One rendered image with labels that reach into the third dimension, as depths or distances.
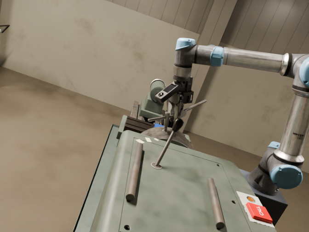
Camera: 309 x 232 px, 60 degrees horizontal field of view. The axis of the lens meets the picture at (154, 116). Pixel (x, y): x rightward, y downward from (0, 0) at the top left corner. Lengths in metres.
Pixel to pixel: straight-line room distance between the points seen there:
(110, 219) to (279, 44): 4.38
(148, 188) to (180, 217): 0.12
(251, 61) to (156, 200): 0.75
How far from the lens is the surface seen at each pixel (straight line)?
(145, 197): 0.72
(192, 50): 1.10
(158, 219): 0.67
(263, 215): 0.88
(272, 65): 1.24
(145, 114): 2.28
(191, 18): 4.48
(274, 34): 4.73
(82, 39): 4.73
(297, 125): 1.17
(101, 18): 4.62
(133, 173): 0.75
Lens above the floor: 1.68
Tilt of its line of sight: 20 degrees down
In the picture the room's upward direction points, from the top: 20 degrees clockwise
